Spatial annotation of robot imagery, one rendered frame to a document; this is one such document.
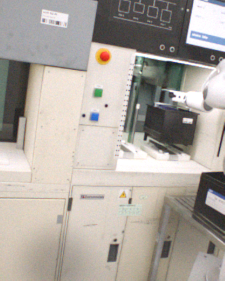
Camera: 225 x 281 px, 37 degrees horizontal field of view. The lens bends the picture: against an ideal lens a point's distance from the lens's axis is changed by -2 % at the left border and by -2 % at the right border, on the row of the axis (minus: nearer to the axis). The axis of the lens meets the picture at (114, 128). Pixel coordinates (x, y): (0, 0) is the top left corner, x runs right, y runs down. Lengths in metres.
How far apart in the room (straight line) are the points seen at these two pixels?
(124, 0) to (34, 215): 0.96
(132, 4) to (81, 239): 1.04
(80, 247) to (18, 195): 0.40
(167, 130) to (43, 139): 0.71
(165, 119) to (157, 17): 0.56
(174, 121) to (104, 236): 0.69
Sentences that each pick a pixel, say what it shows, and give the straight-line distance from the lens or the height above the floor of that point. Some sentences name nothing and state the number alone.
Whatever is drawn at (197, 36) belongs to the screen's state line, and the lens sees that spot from 1.61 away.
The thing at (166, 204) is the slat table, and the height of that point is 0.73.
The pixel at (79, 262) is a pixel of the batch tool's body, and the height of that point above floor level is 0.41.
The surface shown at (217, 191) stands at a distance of 1.48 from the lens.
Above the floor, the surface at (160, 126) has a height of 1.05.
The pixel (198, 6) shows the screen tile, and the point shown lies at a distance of 1.62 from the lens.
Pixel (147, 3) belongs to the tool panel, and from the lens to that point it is 1.49.
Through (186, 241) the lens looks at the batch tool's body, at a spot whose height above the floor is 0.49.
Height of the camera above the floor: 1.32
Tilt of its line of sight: 10 degrees down
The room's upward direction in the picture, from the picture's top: 9 degrees clockwise
